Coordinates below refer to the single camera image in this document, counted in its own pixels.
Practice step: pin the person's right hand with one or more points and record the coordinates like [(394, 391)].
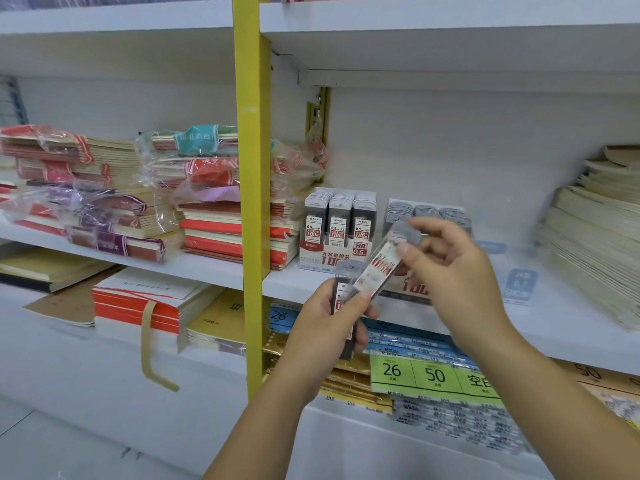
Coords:
[(460, 284)]

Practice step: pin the person's left hand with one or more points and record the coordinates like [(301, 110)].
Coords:
[(315, 344)]

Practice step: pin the person's left thumb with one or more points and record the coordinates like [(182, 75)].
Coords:
[(347, 305)]

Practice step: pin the person's right thumb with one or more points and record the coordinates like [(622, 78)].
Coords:
[(415, 259)]

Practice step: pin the dark pencil lead case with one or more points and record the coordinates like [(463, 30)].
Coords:
[(346, 274)]

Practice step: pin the clear pencil lead case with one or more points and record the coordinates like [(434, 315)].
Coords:
[(382, 264)]

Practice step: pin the person's left forearm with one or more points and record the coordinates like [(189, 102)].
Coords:
[(265, 434)]

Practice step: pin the person's right forearm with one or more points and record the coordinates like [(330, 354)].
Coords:
[(550, 409)]

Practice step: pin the white lead display box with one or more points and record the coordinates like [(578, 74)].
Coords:
[(335, 257), (412, 289)]

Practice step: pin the rows of grey lead cases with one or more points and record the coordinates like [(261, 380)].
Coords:
[(425, 210)]

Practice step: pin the blue price tag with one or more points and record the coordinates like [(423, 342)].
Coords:
[(282, 317)]

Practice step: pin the small pale blue label card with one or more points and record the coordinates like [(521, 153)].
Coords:
[(491, 246)]

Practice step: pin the stack of gold envelopes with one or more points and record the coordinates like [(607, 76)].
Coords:
[(355, 384)]

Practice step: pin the rows of dark lead cases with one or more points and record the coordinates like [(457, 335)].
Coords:
[(340, 214)]

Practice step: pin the blue and white label card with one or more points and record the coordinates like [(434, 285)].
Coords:
[(520, 285)]

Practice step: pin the green label sign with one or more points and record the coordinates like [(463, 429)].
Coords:
[(430, 377)]

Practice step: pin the yellow notebook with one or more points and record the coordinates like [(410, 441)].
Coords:
[(220, 319)]

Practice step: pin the stack of red cream notebooks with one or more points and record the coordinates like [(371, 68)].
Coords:
[(225, 229)]

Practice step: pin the white middle shelf board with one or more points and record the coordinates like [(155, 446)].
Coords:
[(200, 267), (565, 324)]

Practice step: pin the white shelf board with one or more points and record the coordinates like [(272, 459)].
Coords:
[(450, 39), (565, 324), (200, 267), (75, 374), (115, 34)]

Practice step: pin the stack of blue white packs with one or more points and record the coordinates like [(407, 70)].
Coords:
[(460, 424)]

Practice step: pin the stack of beige notebooks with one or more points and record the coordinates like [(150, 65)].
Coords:
[(595, 234)]

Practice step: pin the red and white book stack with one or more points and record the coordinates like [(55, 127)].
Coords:
[(145, 299)]

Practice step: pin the wrapped teal label notebook stack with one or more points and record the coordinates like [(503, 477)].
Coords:
[(200, 154)]

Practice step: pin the white upper shelf board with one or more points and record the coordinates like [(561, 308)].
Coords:
[(450, 39), (115, 34)]

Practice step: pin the brown paper notebook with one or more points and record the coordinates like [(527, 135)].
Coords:
[(605, 384)]

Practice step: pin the wrapped purple label notebook stack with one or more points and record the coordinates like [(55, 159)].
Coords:
[(115, 219)]

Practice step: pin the brown cardboard sheet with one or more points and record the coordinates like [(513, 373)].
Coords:
[(70, 304)]

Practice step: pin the white lower shelf board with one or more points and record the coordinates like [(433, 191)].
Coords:
[(75, 374)]

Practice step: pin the cream notebook with black spine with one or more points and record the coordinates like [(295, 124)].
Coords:
[(45, 267)]

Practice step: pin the wrapped red striped notebook stack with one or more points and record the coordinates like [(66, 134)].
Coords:
[(60, 149)]

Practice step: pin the yellow shelf post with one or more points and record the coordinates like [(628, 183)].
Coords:
[(251, 194)]

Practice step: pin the yellow slotted bracket rail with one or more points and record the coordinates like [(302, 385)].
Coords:
[(320, 109)]

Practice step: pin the grey slotted wall rail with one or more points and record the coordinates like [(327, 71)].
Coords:
[(15, 102)]

